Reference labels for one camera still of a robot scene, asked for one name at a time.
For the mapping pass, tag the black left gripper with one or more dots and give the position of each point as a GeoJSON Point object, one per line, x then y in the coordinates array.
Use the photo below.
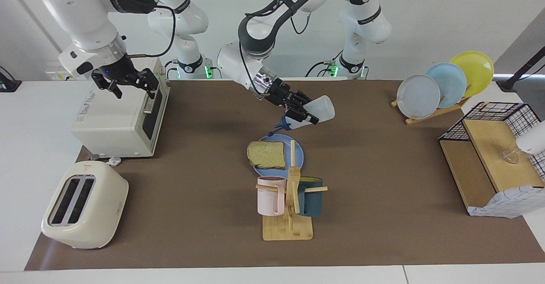
{"type": "Point", "coordinates": [282, 93]}

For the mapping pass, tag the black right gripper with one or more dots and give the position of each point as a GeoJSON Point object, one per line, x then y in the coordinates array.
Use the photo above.
{"type": "Point", "coordinates": [119, 71]}

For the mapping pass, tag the squeeze bottle with blue cap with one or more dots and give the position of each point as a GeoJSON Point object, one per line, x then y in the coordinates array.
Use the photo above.
{"type": "Point", "coordinates": [321, 109]}

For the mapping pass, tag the bread slice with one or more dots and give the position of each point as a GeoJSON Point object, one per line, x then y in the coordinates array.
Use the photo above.
{"type": "Point", "coordinates": [266, 154]}

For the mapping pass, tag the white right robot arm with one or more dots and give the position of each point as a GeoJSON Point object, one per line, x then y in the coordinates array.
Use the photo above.
{"type": "Point", "coordinates": [81, 15]}

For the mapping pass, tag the periwinkle blue plate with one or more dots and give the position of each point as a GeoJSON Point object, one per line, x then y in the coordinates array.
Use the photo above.
{"type": "Point", "coordinates": [299, 158]}

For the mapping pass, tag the pale grey plate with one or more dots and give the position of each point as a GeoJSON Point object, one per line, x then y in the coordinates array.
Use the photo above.
{"type": "Point", "coordinates": [417, 96]}

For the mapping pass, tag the wooden plate rack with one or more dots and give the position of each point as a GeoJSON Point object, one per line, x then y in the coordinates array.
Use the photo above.
{"type": "Point", "coordinates": [447, 108]}

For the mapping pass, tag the light blue plate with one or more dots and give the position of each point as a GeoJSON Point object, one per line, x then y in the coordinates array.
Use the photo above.
{"type": "Point", "coordinates": [451, 84]}

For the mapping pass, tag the yellow plate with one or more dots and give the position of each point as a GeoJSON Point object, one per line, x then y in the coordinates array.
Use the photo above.
{"type": "Point", "coordinates": [474, 71]}

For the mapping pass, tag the white toaster oven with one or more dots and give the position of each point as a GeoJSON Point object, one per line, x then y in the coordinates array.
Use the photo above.
{"type": "Point", "coordinates": [115, 122]}

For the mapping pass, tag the dark teal mug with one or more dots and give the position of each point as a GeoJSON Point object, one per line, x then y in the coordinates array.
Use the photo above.
{"type": "Point", "coordinates": [313, 203]}

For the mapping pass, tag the pink mug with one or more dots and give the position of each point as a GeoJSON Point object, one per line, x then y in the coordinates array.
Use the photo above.
{"type": "Point", "coordinates": [268, 199]}

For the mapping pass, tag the brown table mat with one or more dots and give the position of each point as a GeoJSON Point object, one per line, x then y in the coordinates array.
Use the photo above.
{"type": "Point", "coordinates": [191, 169]}

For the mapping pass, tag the wooden mug tree stand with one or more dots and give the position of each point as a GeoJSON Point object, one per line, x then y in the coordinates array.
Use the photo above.
{"type": "Point", "coordinates": [287, 228]}

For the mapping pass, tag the cream two-slot toaster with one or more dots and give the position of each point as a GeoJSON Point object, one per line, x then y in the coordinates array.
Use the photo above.
{"type": "Point", "coordinates": [106, 207]}

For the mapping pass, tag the wooden shelf unit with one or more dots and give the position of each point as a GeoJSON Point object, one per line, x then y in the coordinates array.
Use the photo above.
{"type": "Point", "coordinates": [489, 147]}

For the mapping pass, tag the clear glass cup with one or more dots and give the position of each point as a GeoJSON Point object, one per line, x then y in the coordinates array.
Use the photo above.
{"type": "Point", "coordinates": [511, 156]}

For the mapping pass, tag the white cylinder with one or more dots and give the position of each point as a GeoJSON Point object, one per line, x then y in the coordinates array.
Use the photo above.
{"type": "Point", "coordinates": [534, 141]}

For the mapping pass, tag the white wall power strip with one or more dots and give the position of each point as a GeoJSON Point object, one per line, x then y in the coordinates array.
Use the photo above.
{"type": "Point", "coordinates": [53, 76]}

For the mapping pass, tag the grey wall conduit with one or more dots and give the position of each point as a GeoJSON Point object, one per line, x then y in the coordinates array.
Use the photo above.
{"type": "Point", "coordinates": [55, 44]}

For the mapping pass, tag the black clamp mount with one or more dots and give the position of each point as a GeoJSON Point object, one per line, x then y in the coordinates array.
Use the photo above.
{"type": "Point", "coordinates": [8, 86]}

